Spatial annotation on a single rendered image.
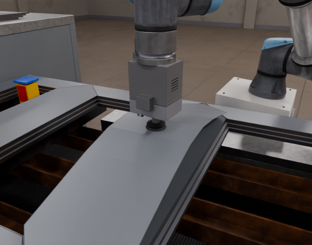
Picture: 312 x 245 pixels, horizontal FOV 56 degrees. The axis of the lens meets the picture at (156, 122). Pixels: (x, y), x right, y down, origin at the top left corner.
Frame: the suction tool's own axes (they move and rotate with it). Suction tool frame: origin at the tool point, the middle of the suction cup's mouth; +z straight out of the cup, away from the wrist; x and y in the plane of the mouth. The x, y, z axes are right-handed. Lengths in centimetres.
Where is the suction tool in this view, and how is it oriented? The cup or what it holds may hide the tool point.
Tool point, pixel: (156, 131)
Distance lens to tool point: 61.0
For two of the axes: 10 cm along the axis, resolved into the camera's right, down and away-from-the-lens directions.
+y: 8.5, 2.3, -4.8
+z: 0.0, 9.0, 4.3
